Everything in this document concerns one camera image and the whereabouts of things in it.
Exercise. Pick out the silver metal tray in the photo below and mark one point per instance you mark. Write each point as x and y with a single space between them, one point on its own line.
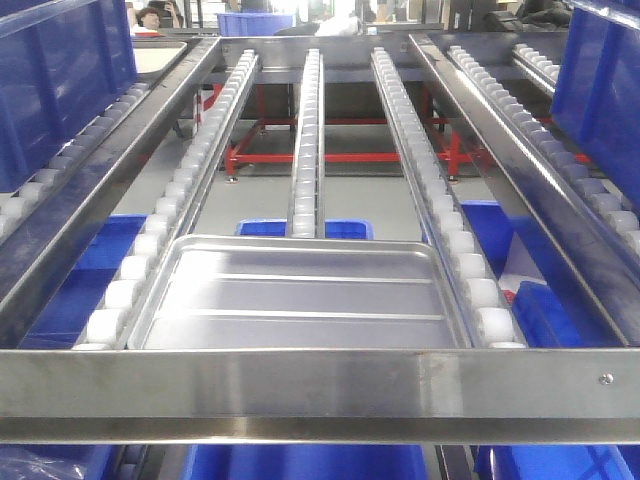
235 292

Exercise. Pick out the steel shelf front bar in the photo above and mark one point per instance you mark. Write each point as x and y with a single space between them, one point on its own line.
455 396

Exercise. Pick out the blue bin below centre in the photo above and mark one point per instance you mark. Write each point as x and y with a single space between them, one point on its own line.
345 228

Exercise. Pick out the blue bin below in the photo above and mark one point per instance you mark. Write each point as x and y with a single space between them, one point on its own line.
345 228
65 316
545 301

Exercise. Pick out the centre white roller track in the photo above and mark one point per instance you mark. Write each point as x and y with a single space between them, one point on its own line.
305 217

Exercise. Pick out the white roller track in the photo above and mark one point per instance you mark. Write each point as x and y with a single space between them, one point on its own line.
485 317
305 217
175 213

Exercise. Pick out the left white roller track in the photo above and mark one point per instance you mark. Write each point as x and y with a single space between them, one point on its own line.
175 213

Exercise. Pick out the right white roller track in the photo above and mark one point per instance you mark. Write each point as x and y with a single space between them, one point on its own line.
485 317

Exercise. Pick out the distant blue crate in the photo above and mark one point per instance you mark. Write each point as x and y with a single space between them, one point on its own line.
232 24

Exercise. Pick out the blue bin below right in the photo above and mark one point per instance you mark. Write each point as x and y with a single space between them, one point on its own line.
545 301

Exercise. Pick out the blue bin lower front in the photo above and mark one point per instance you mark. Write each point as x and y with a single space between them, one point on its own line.
304 461

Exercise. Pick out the far-right roller track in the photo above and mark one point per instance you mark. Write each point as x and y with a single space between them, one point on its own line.
606 204

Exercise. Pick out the blue bin below left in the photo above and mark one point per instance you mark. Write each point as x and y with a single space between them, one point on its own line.
65 316

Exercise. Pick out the person in background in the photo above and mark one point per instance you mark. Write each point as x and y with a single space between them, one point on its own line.
146 20

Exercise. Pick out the far-left roller track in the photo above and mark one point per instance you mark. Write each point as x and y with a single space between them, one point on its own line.
17 207

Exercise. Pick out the large blue bin right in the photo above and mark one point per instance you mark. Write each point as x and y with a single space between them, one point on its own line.
596 100

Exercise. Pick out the large blue bin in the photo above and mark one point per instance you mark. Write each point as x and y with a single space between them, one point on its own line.
62 64
596 100

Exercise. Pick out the large blue bin left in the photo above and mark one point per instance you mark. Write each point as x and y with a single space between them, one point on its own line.
62 64

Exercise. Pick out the left steel divider rail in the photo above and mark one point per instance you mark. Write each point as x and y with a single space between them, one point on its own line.
38 255

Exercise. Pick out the steel divider rail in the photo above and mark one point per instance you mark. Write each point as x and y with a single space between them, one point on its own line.
600 264
38 255

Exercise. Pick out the right steel divider rail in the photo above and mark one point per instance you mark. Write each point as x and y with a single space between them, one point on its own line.
600 264

